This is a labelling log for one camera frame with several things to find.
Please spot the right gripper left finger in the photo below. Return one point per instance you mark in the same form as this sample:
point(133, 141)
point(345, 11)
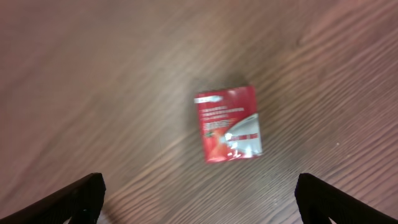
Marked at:
point(79, 202)

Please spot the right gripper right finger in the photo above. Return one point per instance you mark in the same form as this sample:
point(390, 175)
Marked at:
point(321, 203)

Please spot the red medicine box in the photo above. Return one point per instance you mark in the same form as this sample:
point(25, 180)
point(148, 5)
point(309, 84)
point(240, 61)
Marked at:
point(229, 124)

